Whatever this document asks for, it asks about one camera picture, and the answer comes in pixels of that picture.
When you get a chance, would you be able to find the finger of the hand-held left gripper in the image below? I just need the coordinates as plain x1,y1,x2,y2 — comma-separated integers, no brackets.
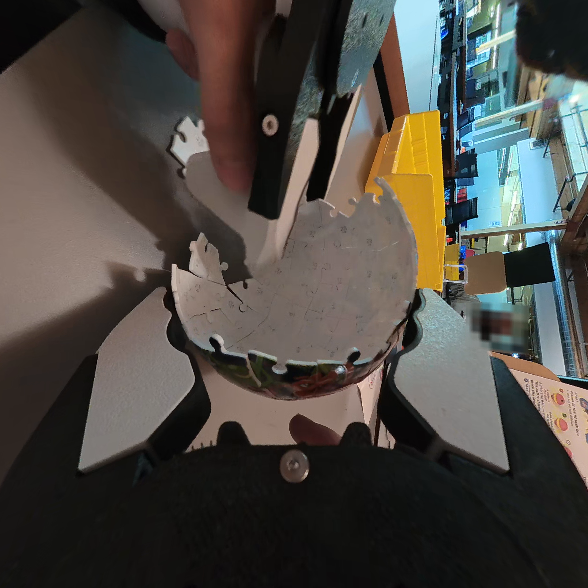
257,117,320,269
305,84,364,201

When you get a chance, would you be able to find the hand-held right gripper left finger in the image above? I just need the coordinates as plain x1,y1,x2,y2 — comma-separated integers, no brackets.
78,287,212,474

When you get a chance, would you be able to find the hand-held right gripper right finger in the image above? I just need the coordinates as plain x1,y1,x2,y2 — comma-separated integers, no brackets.
378,288,511,475

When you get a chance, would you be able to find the colourful puzzle ball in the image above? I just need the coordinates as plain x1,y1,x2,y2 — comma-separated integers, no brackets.
171,177,420,401

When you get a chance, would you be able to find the person's left hand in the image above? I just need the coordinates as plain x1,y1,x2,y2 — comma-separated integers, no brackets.
165,0,277,194

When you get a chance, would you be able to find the person's right hand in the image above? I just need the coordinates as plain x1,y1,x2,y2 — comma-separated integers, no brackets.
288,413,343,446

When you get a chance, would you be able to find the yellow plastic bin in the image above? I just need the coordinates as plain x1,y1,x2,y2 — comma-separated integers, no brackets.
364,110,447,292

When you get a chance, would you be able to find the clipboard with paper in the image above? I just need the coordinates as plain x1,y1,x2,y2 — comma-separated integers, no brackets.
489,351,588,488

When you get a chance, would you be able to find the tan rounded panel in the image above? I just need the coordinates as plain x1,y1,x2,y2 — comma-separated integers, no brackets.
465,252,507,295

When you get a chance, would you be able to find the dark storage rack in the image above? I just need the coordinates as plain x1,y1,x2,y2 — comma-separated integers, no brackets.
436,78,481,226

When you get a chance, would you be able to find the small yellow bin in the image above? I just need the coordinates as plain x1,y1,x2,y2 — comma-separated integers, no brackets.
443,243,467,280

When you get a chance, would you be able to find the black panel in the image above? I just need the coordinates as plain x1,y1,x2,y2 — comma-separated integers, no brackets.
503,243,556,288

